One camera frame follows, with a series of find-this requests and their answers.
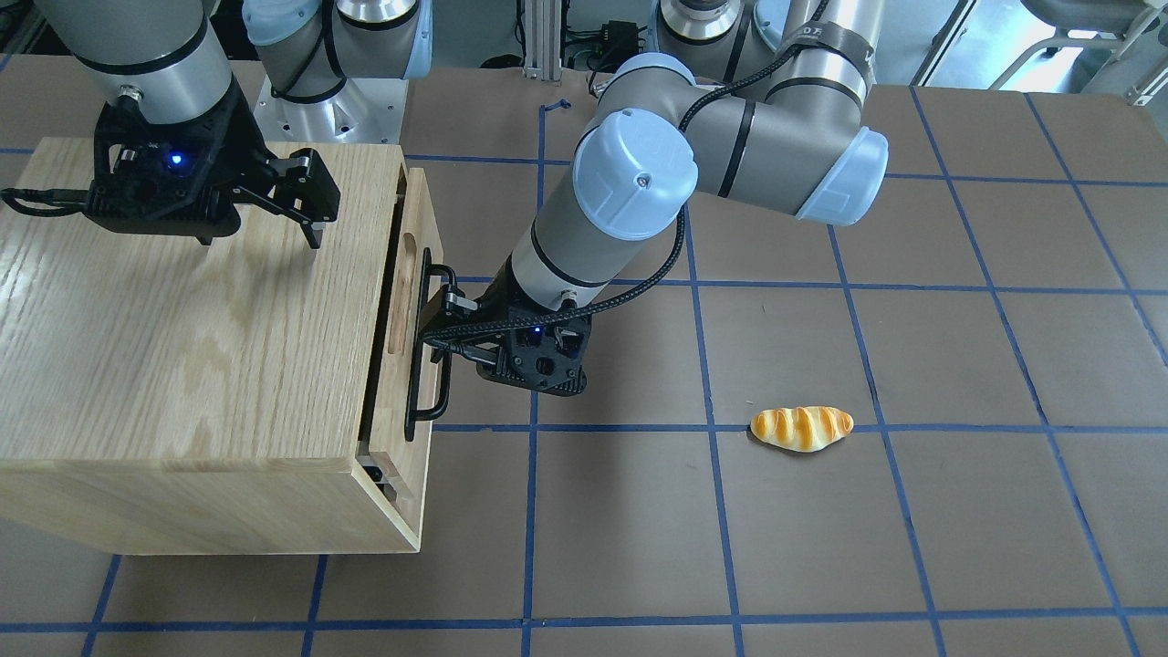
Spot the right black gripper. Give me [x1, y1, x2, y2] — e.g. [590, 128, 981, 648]
[82, 89, 341, 249]

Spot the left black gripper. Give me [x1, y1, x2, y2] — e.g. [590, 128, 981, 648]
[420, 263, 589, 397]

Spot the black drawer handle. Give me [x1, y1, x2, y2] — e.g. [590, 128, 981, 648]
[403, 248, 454, 443]

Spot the wooden drawer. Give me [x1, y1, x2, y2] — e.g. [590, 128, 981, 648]
[356, 167, 443, 553]

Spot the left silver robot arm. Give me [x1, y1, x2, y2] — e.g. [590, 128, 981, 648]
[417, 1, 889, 396]

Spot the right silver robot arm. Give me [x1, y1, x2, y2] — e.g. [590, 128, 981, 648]
[4, 1, 433, 249]

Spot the wooden drawer cabinet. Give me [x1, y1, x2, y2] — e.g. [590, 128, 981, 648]
[1, 144, 411, 556]

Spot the toy bread loaf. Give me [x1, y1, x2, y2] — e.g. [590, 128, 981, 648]
[748, 406, 855, 454]

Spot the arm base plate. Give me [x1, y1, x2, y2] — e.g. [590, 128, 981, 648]
[253, 78, 410, 145]

